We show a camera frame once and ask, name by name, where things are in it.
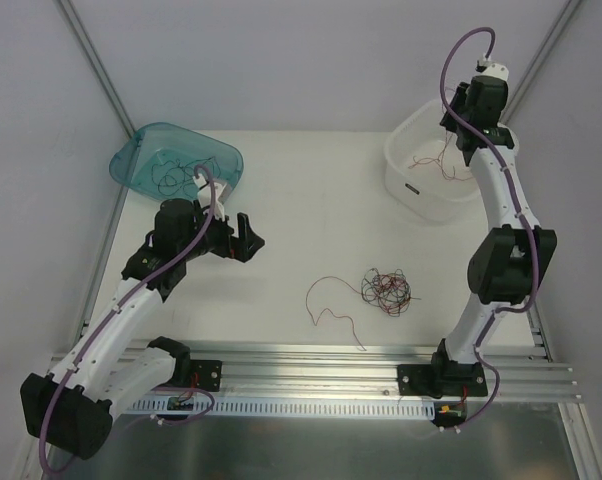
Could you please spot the white slotted cable duct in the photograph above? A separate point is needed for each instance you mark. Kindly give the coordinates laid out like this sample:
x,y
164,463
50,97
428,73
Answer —
x,y
173,405

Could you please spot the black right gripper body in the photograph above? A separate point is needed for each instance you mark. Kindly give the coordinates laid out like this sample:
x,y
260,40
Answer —
x,y
454,107

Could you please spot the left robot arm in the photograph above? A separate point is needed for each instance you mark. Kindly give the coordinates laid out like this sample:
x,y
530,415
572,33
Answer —
x,y
74,406

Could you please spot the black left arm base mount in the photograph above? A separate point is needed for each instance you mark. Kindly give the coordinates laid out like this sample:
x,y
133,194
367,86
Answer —
x,y
191,370

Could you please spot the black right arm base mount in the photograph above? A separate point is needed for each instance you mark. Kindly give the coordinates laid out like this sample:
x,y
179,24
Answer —
x,y
437,381

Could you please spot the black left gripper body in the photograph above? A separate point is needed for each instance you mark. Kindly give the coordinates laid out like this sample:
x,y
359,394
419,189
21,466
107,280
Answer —
x,y
237,240

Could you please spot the teal transparent plastic tray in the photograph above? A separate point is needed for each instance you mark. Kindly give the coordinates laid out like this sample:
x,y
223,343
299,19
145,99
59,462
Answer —
x,y
159,162

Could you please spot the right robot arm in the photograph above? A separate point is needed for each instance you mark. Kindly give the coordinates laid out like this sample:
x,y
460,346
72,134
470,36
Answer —
x,y
505,272

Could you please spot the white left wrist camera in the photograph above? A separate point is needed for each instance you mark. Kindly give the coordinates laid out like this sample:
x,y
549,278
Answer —
x,y
213,194

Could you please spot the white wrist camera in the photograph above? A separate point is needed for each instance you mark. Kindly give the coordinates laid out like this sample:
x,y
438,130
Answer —
x,y
487,67
213,194

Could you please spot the white plastic basket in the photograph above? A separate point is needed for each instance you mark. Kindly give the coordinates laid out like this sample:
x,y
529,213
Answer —
x,y
426,172

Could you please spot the aluminium frame rail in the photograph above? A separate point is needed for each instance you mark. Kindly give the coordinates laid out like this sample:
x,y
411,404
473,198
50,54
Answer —
x,y
336,371

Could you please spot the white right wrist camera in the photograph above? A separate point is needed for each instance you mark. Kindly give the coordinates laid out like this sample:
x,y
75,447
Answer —
x,y
487,67

